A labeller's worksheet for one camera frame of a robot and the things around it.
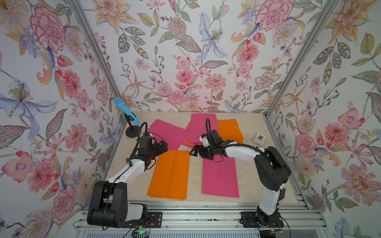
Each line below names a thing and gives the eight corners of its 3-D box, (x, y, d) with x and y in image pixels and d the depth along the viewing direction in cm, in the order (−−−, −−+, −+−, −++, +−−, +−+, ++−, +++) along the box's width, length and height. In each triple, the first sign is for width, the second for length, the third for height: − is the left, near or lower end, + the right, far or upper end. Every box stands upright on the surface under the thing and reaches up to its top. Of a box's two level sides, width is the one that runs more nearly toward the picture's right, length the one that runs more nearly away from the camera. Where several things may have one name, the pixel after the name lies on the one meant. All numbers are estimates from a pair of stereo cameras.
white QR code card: (252, 141, 108) (253, 139, 106) (256, 134, 112) (257, 132, 110) (261, 146, 105) (263, 143, 103) (265, 138, 109) (267, 136, 107)
